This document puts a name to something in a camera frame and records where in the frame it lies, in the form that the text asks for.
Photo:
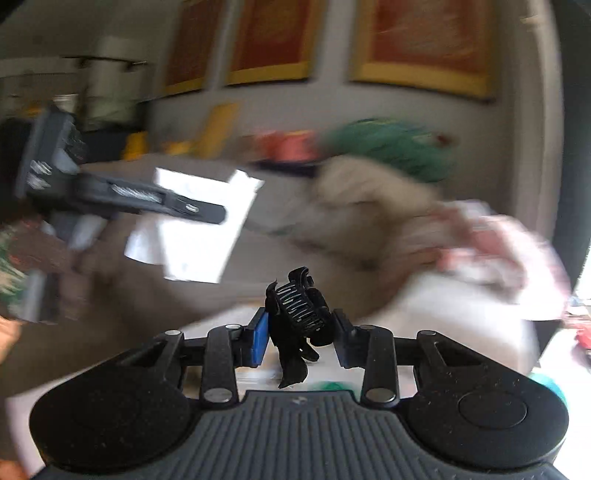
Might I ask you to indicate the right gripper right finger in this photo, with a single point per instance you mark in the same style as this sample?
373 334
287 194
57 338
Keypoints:
371 348

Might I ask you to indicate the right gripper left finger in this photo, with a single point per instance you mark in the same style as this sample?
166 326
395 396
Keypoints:
227 348

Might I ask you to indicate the black hair claw clip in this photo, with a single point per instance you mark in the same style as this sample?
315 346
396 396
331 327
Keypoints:
299 321

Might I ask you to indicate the left hand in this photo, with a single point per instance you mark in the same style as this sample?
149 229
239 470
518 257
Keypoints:
10 332

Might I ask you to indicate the grey covered sofa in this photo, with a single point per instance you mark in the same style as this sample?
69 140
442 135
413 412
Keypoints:
129 301

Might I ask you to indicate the beige pillow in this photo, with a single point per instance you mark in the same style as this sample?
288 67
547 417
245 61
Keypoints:
354 208

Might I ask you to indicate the pink floral blanket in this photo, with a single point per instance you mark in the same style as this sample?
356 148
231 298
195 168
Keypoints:
475 245

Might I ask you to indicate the yellow plush toy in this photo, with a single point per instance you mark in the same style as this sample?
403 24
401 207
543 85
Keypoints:
211 140

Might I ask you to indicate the green plush cushion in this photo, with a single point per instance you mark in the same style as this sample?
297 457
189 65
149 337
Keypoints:
422 154

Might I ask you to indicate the pink orange plush toy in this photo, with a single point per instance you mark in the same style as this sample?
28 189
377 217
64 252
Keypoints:
298 146

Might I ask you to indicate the yellow framed wall painting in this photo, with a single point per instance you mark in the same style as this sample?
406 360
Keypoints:
439 45

